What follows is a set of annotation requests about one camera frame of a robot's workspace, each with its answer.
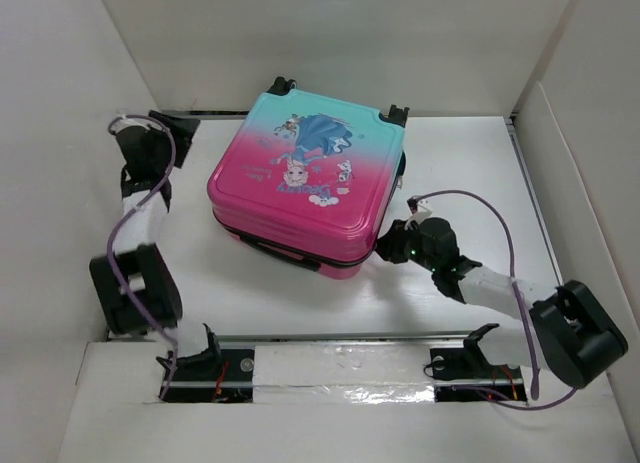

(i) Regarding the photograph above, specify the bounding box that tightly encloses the pink and teal suitcase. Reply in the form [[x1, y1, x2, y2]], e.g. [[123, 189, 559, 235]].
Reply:
[[207, 76, 409, 280]]

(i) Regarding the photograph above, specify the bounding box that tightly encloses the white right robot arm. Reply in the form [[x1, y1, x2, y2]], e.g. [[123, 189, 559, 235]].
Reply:
[[376, 217, 629, 389]]

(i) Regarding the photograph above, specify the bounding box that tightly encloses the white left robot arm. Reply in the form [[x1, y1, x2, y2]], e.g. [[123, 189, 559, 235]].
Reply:
[[89, 110, 200, 370]]

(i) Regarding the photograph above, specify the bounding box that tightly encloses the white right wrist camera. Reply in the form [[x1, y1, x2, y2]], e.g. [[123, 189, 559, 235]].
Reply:
[[404, 196, 433, 230]]

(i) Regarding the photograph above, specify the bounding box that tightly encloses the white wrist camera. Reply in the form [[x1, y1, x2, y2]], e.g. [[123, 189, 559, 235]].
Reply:
[[107, 114, 149, 136], [404, 196, 433, 230]]

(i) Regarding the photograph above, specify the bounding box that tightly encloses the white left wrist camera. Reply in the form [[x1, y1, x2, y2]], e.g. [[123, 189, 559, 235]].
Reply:
[[107, 114, 149, 136]]

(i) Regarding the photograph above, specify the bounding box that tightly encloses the metal base rail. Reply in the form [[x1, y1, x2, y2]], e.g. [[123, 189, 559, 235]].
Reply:
[[78, 339, 527, 405]]

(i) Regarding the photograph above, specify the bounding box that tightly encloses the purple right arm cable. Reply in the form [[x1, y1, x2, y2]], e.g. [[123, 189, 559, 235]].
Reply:
[[414, 190, 576, 413]]

